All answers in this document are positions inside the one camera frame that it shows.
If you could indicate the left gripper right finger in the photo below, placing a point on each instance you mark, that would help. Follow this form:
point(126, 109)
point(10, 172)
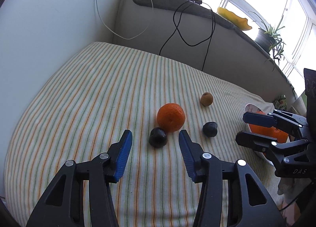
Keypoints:
point(249, 203)

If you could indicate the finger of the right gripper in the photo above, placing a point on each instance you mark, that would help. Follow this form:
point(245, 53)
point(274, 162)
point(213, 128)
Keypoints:
point(261, 119)
point(261, 144)

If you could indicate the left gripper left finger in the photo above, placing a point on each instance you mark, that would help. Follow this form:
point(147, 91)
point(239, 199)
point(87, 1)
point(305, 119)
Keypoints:
point(62, 203)

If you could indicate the large orange with stem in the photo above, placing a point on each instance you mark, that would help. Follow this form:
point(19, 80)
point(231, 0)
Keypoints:
point(273, 132)

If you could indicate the floral white ceramic plate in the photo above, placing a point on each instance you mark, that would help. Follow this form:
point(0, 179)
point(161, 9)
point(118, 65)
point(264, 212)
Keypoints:
point(255, 109)

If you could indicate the dark plum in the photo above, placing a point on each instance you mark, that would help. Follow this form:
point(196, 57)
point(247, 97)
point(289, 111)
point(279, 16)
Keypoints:
point(210, 129)
point(157, 138)

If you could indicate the brown kiwi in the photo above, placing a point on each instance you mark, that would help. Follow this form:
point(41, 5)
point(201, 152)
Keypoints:
point(206, 99)

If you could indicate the medium tangerine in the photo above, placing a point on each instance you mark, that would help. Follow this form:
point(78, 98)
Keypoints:
point(170, 117)

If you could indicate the right white gloved hand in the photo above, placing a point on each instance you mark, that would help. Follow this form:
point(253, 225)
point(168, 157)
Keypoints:
point(291, 187)

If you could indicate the green juice carton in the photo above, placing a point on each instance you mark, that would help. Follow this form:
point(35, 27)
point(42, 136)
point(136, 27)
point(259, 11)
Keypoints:
point(280, 103)

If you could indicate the potted spider plant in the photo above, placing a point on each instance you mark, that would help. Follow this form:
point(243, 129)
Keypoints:
point(269, 39)

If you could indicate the yellow melon rind bowl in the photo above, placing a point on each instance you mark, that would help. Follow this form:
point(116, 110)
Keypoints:
point(241, 23)

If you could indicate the striped tablecloth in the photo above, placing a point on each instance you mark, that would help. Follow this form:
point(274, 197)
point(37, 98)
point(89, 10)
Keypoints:
point(106, 89)

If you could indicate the grey windowsill mat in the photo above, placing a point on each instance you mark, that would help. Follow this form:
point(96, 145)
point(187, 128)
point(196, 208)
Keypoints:
point(191, 34)

